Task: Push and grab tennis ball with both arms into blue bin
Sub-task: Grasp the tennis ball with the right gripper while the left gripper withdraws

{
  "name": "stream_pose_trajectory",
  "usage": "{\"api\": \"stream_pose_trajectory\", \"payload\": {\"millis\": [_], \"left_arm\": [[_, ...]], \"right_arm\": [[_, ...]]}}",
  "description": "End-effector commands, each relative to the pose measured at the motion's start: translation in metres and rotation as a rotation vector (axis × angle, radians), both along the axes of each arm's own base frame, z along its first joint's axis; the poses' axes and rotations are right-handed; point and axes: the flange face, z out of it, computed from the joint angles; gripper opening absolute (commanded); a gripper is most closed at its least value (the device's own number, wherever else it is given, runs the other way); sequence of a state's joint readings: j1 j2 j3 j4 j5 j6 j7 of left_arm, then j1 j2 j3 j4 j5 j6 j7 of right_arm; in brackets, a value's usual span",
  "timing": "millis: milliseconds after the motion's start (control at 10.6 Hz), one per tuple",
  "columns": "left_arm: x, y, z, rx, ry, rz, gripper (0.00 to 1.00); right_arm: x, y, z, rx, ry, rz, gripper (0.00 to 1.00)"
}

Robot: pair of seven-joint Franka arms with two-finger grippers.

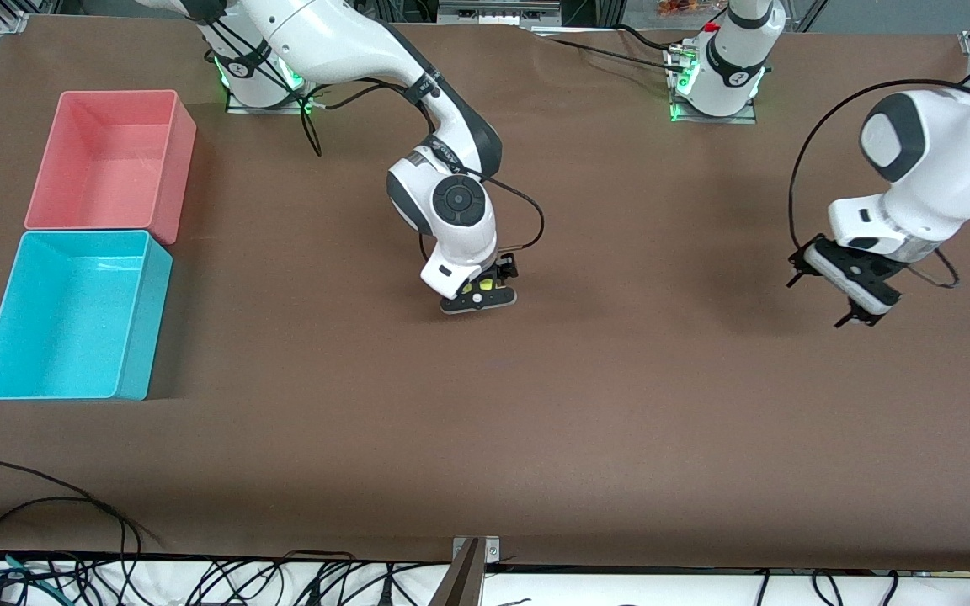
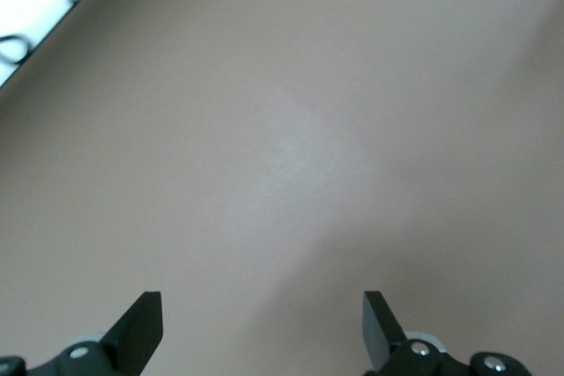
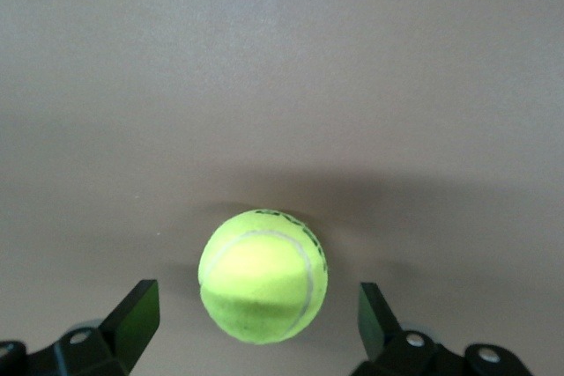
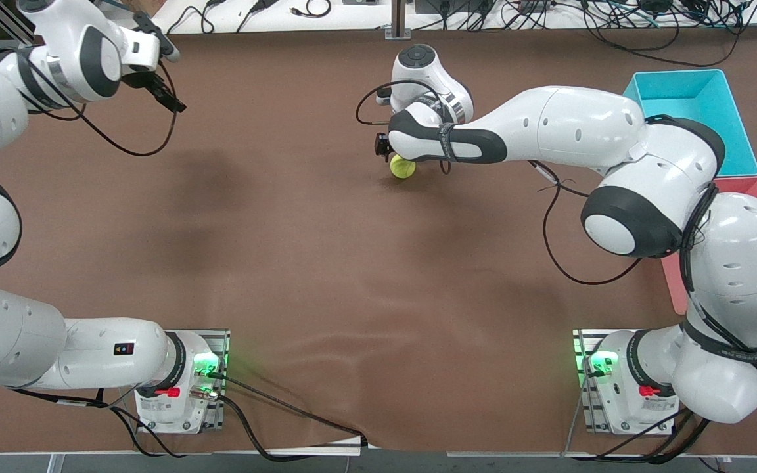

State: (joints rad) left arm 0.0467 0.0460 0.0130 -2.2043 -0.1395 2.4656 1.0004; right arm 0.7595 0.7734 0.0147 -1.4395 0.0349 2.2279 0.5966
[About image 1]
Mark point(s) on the yellow-green tennis ball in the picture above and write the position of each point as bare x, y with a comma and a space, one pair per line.
482, 286

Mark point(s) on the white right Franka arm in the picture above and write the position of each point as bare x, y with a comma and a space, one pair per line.
350, 42

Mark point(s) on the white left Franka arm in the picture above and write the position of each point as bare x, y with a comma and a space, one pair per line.
940, 168

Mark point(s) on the pink plastic bin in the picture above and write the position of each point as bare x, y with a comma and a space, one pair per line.
114, 160

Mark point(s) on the blue plastic bin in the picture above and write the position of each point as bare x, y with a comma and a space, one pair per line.
72, 320

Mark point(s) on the brown table cover sheet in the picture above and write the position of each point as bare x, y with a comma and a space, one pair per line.
485, 404

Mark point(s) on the grey power strip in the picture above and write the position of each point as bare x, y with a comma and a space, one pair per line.
498, 10

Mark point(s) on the orange packet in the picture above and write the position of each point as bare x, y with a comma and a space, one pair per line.
679, 7

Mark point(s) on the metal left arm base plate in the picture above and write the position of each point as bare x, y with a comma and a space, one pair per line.
746, 118

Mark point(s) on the metal mounting bracket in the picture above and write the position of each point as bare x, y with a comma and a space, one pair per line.
492, 551

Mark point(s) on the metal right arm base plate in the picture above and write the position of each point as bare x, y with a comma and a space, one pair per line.
241, 108

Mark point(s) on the grey camera mount bar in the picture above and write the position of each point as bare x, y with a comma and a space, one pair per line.
461, 581

